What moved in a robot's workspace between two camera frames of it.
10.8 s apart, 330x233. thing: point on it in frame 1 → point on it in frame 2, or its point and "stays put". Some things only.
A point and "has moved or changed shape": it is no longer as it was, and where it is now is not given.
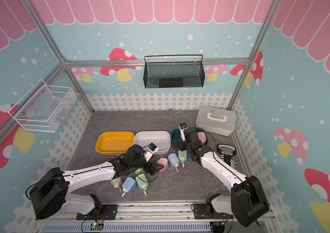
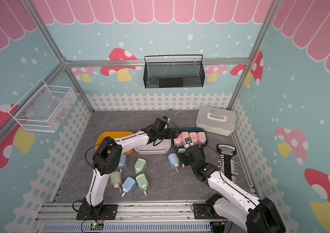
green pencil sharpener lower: [142, 182] stays put
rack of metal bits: [226, 151] stays put
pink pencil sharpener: [164, 161] has moved or changed shape
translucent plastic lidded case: [216, 120] stays put
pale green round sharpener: [117, 182] stays put
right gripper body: [183, 145] → [186, 161]
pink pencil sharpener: [202, 137] stays put
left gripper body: [142, 163] → [167, 134]
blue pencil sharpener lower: [129, 185] stays put
